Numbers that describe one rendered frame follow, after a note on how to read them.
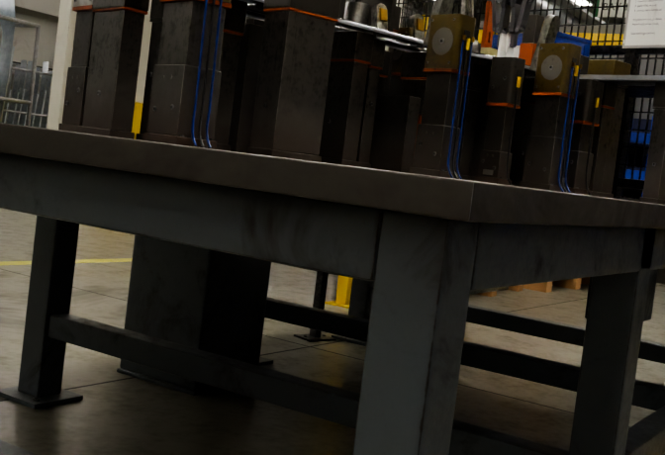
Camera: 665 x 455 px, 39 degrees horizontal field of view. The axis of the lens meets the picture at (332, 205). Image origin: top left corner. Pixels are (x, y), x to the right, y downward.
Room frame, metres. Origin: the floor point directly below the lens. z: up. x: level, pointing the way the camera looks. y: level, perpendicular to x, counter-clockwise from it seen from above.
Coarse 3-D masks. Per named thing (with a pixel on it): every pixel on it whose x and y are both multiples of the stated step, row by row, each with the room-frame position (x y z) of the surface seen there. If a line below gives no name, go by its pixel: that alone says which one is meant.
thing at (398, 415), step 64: (0, 192) 1.32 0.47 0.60; (64, 192) 1.25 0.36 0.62; (128, 192) 1.19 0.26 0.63; (192, 192) 1.13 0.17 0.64; (256, 192) 1.08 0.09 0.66; (64, 256) 2.41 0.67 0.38; (256, 256) 1.07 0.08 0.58; (320, 256) 1.03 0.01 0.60; (384, 256) 0.98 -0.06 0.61; (448, 256) 0.96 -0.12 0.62; (512, 256) 1.10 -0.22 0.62; (576, 256) 1.30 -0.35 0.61; (640, 256) 1.60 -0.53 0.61; (64, 320) 2.36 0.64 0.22; (320, 320) 2.96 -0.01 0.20; (384, 320) 0.98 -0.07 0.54; (448, 320) 0.97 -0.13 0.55; (512, 320) 3.43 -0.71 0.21; (640, 320) 1.65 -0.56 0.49; (256, 384) 2.03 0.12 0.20; (320, 384) 1.99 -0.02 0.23; (384, 384) 0.97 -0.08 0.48; (448, 384) 0.99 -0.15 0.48; (576, 384) 2.51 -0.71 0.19; (640, 384) 2.43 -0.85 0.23; (0, 448) 1.35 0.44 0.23; (384, 448) 0.97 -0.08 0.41; (448, 448) 1.01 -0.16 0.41; (512, 448) 1.71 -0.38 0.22; (576, 448) 1.64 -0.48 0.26; (640, 448) 1.81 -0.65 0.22
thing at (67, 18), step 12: (60, 0) 8.90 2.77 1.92; (72, 0) 8.83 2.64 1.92; (60, 12) 8.89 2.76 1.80; (72, 12) 8.84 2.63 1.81; (60, 24) 8.88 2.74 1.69; (72, 24) 8.85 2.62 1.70; (60, 36) 8.87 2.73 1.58; (72, 36) 8.87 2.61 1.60; (60, 48) 8.86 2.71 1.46; (72, 48) 8.88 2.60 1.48; (60, 60) 8.85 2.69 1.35; (60, 72) 8.84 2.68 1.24; (60, 84) 8.83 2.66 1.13; (60, 96) 8.82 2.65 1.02; (48, 108) 8.90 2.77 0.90; (60, 108) 8.83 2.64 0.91; (48, 120) 8.89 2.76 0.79; (60, 120) 8.84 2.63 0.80
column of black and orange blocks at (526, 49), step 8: (528, 16) 2.75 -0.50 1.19; (536, 16) 2.73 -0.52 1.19; (528, 24) 2.75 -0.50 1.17; (536, 24) 2.73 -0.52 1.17; (528, 32) 2.75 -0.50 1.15; (536, 32) 2.73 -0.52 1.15; (528, 40) 2.74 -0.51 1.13; (536, 40) 2.74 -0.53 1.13; (520, 48) 2.76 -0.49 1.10; (528, 48) 2.74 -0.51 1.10; (520, 56) 2.76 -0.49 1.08; (528, 56) 2.73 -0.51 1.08; (528, 64) 2.73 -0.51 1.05
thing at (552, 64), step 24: (552, 48) 2.23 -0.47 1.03; (576, 48) 2.21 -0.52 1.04; (552, 72) 2.22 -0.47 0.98; (576, 72) 2.21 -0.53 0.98; (552, 96) 2.22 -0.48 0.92; (576, 96) 2.22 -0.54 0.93; (552, 120) 2.21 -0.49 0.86; (528, 144) 2.25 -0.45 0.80; (552, 144) 2.20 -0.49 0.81; (528, 168) 2.24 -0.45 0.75; (552, 168) 2.20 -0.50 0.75
